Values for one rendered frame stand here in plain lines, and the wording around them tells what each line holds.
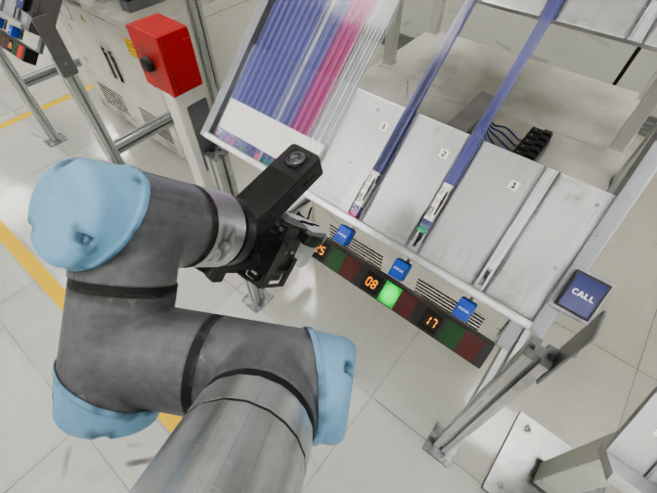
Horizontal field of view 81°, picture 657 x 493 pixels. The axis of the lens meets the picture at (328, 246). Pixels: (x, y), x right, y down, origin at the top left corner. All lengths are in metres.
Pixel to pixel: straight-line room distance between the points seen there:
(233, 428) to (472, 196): 0.48
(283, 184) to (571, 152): 0.81
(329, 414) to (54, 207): 0.22
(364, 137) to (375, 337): 0.81
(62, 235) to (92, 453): 1.12
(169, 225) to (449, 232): 0.42
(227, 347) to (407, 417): 1.01
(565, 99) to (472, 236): 0.75
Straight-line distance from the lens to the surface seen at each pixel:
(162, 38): 1.13
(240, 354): 0.26
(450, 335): 0.62
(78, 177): 0.28
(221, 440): 0.20
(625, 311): 1.71
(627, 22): 0.68
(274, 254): 0.43
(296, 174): 0.42
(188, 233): 0.32
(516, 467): 1.30
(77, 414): 0.33
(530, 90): 1.28
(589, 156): 1.10
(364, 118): 0.68
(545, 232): 0.60
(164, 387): 0.29
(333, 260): 0.66
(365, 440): 1.22
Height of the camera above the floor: 1.19
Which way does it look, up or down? 52 degrees down
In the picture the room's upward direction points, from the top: straight up
